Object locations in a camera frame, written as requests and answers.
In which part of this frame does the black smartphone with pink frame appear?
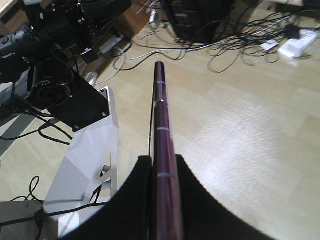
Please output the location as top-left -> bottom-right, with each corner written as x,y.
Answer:
150,61 -> 184,240

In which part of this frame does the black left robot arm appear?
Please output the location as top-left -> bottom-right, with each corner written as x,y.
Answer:
0,0 -> 132,132

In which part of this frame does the white power strip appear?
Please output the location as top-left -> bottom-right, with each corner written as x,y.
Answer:
278,29 -> 319,60

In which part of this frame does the black computer tower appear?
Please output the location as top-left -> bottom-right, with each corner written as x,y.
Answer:
163,0 -> 235,44

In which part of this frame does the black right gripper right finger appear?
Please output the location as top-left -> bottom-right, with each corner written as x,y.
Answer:
176,155 -> 271,240

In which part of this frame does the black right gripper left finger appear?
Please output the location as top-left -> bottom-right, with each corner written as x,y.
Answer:
62,156 -> 152,240

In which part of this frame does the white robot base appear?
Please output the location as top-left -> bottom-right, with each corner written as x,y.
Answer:
43,86 -> 120,238

